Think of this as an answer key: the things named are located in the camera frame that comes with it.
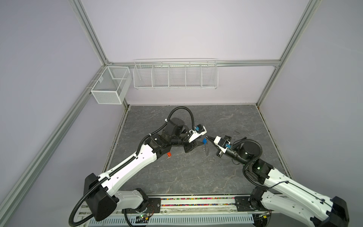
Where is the blue key tag with key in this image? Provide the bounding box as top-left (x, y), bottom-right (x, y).
top-left (202, 138), bottom-right (208, 145)

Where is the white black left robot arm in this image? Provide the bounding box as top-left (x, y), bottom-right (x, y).
top-left (84, 118), bottom-right (207, 221)

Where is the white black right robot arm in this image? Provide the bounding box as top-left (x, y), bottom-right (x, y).
top-left (207, 136), bottom-right (350, 227)

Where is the small white mesh basket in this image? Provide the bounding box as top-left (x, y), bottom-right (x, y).
top-left (91, 66), bottom-right (132, 105)

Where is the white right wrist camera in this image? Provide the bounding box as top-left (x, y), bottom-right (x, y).
top-left (214, 135), bottom-right (232, 148)

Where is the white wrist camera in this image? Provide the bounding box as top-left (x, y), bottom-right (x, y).
top-left (214, 135), bottom-right (232, 148)
top-left (188, 124), bottom-right (207, 143)

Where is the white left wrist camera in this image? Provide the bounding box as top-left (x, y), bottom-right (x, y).
top-left (188, 124), bottom-right (207, 143)

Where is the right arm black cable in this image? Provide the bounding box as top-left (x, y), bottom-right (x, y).
top-left (231, 138), bottom-right (334, 205)

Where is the aluminium base rail with beads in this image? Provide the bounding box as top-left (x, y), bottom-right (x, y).
top-left (79, 195), bottom-right (301, 215)

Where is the white vented cable duct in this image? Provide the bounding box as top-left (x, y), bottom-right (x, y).
top-left (87, 214), bottom-right (254, 227)

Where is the long white wire basket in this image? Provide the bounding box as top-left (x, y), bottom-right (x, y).
top-left (133, 58), bottom-right (219, 89)

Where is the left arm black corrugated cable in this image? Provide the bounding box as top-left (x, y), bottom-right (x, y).
top-left (68, 106), bottom-right (196, 227)

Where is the aluminium frame corner post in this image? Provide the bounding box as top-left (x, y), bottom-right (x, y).
top-left (256, 0), bottom-right (322, 107)

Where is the left aluminium frame post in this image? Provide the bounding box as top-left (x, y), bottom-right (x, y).
top-left (70, 1), bottom-right (129, 110)

